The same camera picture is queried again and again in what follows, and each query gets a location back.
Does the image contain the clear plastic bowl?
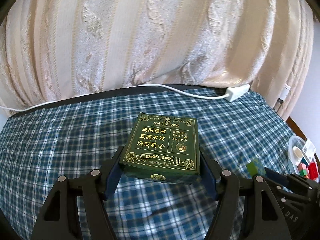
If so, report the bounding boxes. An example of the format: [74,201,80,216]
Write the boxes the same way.
[287,135,319,183]

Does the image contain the blue white medicine box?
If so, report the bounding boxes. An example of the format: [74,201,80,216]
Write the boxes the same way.
[302,139,316,164]

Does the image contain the right cream curtain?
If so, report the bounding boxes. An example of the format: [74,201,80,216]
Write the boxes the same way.
[252,0,314,120]

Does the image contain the white power cable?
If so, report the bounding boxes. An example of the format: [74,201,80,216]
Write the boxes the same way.
[0,83,230,112]

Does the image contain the dark green soap box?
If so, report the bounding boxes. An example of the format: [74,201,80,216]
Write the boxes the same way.
[119,113,200,184]

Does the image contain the green dotted toy brick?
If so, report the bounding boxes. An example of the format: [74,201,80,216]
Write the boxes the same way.
[246,158,267,178]

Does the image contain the pink green toy brick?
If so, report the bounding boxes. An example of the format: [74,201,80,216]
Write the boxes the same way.
[298,163,309,178]

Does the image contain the blue plaid bedsheet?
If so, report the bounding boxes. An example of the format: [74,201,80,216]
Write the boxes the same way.
[0,87,298,240]

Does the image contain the white plastic cap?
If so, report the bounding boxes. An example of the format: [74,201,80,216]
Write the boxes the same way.
[293,146,303,162]

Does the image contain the white tower heater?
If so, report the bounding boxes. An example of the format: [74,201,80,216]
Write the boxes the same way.
[273,83,291,112]

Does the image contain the cream curtain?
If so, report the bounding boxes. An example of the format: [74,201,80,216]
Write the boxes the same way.
[252,0,314,120]
[1,0,276,115]

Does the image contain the white power strip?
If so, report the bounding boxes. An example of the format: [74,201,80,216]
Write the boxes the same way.
[225,84,251,102]

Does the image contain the red toy brick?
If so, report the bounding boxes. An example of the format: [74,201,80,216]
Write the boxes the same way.
[308,162,319,180]

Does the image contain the left cream curtain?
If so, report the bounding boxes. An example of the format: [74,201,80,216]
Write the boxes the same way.
[1,0,276,115]

